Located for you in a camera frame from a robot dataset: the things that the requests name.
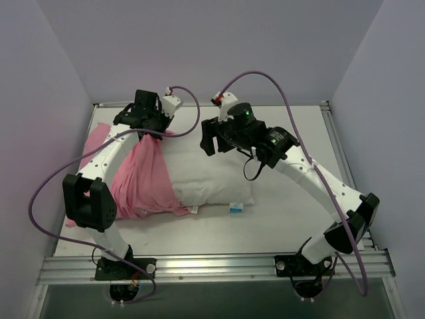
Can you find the aluminium rail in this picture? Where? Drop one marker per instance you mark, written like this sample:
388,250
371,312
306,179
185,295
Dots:
366,242
207,268
122,104

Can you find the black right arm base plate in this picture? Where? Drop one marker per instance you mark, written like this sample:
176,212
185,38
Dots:
298,266

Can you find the pink pillowcase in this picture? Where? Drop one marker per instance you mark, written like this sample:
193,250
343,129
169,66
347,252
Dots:
140,185

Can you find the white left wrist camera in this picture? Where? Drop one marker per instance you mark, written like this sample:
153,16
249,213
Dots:
170,104

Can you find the aluminium front rail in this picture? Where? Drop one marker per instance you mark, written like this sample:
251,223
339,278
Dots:
207,268

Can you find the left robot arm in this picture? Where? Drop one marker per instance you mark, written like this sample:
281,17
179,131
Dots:
87,196

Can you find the blue white pillow tag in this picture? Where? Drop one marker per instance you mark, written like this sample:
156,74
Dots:
236,207

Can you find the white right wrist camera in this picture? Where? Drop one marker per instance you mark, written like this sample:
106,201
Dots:
228,100

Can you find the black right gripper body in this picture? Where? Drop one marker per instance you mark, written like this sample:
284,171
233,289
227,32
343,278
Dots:
218,133

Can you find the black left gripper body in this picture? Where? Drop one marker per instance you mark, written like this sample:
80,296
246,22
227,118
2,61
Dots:
153,123

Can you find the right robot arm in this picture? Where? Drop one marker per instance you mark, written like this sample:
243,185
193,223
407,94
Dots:
351,211

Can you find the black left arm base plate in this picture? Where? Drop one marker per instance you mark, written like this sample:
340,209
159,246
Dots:
108,270

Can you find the aluminium right side rail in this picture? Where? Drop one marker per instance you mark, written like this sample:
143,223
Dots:
366,242

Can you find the grey front metal panel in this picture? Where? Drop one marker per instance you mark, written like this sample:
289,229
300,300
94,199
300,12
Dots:
268,299

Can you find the white pillow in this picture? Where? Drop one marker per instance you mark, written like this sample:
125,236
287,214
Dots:
198,179

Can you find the aluminium back rail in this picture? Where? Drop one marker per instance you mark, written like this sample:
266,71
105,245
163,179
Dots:
122,104

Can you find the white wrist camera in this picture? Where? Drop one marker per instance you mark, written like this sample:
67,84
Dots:
228,100
170,104

